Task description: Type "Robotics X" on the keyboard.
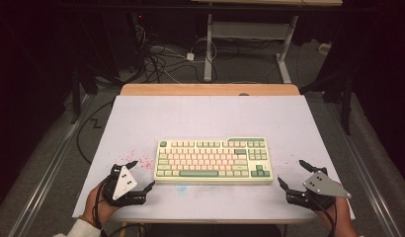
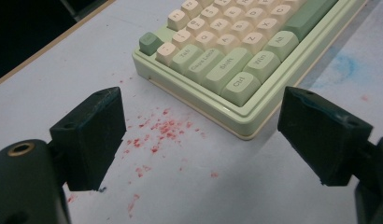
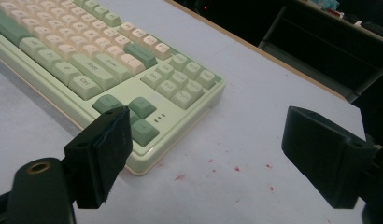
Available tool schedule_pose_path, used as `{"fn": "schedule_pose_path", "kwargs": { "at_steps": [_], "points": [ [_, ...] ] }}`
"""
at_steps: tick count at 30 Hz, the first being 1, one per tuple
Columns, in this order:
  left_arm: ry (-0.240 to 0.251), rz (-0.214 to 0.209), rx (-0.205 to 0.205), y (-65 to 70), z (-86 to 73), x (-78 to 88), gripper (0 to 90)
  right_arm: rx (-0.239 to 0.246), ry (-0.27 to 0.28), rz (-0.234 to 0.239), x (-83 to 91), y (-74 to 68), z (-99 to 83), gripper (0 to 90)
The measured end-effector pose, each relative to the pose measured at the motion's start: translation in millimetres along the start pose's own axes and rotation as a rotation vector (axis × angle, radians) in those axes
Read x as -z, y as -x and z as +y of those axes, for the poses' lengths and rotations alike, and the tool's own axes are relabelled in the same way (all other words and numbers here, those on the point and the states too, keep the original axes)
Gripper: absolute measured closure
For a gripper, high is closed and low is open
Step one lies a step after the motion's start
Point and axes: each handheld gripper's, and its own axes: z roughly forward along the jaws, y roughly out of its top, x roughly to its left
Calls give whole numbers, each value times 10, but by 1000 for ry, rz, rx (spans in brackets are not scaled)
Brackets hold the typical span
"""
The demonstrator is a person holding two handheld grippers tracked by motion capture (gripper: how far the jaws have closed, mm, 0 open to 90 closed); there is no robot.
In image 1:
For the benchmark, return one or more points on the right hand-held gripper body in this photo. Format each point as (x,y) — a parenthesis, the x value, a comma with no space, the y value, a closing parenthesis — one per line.
(322,187)

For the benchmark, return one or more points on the white power adapter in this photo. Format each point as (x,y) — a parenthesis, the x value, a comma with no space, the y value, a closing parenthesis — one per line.
(190,56)

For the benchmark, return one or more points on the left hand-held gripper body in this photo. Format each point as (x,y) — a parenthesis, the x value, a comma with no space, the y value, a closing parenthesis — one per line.
(124,184)

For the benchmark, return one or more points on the green and cream keyboard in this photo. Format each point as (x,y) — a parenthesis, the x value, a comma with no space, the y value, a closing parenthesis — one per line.
(210,161)

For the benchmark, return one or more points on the white power strip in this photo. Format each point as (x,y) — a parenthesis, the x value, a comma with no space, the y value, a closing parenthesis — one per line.
(325,48)

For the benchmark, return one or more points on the white metal desk frame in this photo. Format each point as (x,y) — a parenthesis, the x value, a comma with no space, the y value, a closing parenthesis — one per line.
(208,49)

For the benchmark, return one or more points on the metal floor rail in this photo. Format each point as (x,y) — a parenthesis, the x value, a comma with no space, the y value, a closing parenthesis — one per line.
(49,177)
(365,177)

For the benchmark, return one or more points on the person's right hand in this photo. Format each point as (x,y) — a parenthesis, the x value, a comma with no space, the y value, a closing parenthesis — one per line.
(339,220)

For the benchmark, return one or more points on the black metal stand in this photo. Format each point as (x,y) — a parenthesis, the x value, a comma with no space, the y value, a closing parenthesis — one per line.
(75,98)
(347,105)

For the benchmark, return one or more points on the person's left hand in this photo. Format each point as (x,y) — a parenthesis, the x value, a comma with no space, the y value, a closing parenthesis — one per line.
(95,209)

